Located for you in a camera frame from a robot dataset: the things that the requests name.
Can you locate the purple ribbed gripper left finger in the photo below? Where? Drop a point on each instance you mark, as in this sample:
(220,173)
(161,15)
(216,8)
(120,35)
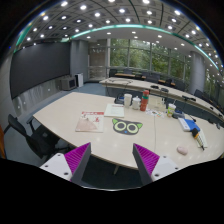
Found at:
(69,166)

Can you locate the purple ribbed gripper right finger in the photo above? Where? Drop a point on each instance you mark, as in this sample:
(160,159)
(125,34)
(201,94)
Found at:
(151,166)

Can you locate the pink computer mouse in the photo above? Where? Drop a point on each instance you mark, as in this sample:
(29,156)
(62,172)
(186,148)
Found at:
(182,150)

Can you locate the black office chair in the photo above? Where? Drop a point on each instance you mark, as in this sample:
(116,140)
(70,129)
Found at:
(42,141)

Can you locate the red and white magazine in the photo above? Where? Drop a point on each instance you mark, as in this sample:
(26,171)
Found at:
(90,122)

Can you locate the black yellow marker pen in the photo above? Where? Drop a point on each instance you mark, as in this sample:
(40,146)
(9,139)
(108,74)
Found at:
(196,136)

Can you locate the clear plastic container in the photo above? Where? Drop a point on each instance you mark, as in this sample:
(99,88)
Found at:
(156,103)

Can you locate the white paper booklet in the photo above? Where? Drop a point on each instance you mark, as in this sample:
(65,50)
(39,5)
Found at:
(114,110)

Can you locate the red thermos bottle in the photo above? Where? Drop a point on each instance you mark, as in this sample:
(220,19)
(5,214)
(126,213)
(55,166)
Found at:
(144,100)

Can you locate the white paper cup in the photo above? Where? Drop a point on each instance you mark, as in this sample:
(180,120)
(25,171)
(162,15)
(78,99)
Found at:
(127,100)

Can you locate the grey box cabinet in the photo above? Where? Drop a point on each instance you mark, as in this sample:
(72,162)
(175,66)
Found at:
(68,83)

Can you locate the long curved rear table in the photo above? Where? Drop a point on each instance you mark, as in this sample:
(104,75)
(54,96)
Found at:
(156,89)

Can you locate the white cabinet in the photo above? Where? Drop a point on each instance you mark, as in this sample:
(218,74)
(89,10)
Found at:
(79,79)

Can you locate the large dark projection screen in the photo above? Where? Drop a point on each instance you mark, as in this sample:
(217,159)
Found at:
(37,64)

